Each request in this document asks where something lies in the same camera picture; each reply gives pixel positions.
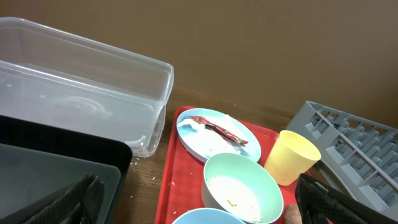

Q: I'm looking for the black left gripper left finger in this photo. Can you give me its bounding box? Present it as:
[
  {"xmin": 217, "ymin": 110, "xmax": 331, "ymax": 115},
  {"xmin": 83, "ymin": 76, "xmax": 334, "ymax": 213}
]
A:
[{"xmin": 1, "ymin": 174, "xmax": 104, "ymax": 224}]

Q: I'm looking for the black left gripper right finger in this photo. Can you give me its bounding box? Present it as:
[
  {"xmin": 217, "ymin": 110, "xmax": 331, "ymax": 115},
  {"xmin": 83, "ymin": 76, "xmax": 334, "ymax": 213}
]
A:
[{"xmin": 295, "ymin": 174, "xmax": 397, "ymax": 224}]

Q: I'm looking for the brown carrot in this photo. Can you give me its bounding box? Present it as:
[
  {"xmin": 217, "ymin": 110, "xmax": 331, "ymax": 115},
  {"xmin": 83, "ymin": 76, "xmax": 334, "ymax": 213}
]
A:
[{"xmin": 284, "ymin": 204, "xmax": 303, "ymax": 224}]

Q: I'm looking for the yellow plastic cup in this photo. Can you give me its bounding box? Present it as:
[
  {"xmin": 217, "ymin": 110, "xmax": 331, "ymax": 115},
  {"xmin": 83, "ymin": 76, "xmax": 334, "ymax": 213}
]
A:
[{"xmin": 264, "ymin": 130, "xmax": 322, "ymax": 186}]

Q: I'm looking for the mint green bowl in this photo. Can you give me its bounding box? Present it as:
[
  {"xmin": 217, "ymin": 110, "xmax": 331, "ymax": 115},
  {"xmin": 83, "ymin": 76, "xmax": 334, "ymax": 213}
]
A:
[{"xmin": 201, "ymin": 153, "xmax": 284, "ymax": 223}]

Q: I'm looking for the small light blue bowl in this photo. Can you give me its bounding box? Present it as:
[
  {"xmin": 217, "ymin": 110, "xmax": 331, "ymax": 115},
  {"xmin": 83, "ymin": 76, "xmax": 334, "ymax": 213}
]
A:
[{"xmin": 172, "ymin": 208, "xmax": 245, "ymax": 224}]

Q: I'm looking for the red snack wrapper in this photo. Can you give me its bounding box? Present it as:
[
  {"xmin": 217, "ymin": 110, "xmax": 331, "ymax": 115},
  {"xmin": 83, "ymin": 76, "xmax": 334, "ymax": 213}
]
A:
[{"xmin": 190, "ymin": 116, "xmax": 248, "ymax": 146}]

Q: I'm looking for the white napkin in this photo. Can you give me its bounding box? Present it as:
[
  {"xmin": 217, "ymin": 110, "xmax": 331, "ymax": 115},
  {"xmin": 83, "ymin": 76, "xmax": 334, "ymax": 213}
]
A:
[{"xmin": 177, "ymin": 115, "xmax": 248, "ymax": 158}]

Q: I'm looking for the light blue plate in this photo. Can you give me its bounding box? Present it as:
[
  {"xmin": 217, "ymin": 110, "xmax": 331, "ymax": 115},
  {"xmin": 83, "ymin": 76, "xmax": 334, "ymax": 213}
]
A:
[{"xmin": 175, "ymin": 108, "xmax": 261, "ymax": 162}]

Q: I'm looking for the grey dishwasher rack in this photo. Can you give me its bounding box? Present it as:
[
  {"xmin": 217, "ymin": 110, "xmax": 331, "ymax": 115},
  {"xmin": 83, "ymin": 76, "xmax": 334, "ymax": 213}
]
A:
[{"xmin": 286, "ymin": 101, "xmax": 397, "ymax": 220}]

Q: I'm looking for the black tray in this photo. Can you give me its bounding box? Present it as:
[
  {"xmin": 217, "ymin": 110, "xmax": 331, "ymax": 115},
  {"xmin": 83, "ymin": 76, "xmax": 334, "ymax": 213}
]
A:
[{"xmin": 1, "ymin": 116, "xmax": 132, "ymax": 223}]

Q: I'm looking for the clear plastic bin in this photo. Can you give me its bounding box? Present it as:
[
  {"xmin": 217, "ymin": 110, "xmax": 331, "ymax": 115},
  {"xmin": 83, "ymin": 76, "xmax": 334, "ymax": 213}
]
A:
[{"xmin": 1, "ymin": 17, "xmax": 174, "ymax": 157}]

